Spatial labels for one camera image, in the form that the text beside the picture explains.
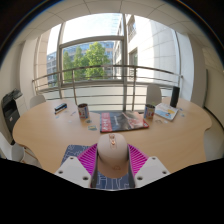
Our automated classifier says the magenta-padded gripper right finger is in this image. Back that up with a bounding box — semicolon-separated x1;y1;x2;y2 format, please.
127;143;172;190

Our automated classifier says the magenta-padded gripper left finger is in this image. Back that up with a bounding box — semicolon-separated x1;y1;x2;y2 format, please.
54;143;100;190

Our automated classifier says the beige computer mouse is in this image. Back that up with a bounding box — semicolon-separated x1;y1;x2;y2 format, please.
96;133;130;180

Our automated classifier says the dark blue patterned mouse pad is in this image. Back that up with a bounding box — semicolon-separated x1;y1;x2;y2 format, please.
60;143;136;192

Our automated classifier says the red and dark magazine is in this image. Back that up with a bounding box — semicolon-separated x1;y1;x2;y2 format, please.
99;110;150;134

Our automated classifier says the printed drink can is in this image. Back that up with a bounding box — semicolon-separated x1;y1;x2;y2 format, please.
143;103;156;120
77;102;90;120

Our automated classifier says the small black box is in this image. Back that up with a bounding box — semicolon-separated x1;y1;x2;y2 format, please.
54;102;68;115

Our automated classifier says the black cylindrical speaker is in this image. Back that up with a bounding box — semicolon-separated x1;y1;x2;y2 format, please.
169;86;181;109

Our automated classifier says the black office printer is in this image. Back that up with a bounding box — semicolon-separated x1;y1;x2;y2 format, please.
0;88;25;135

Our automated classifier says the metal balcony railing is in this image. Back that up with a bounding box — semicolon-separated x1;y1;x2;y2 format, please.
31;64;184;113

